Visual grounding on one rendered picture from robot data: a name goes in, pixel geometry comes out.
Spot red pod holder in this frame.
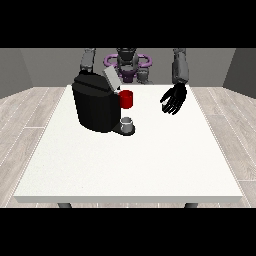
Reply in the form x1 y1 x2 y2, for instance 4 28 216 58
118 89 134 110

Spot grey robot trunk purple rings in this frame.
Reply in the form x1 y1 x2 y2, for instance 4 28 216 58
103 48 155 85

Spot pale grey machine lid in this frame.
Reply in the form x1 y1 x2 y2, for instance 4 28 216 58
102 65 122 91

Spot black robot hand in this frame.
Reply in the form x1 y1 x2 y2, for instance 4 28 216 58
159 82 188 116

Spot black coffee machine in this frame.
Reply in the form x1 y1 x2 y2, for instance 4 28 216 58
71 71 136 137

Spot small grey cup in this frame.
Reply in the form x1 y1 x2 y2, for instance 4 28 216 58
120 116 135 133

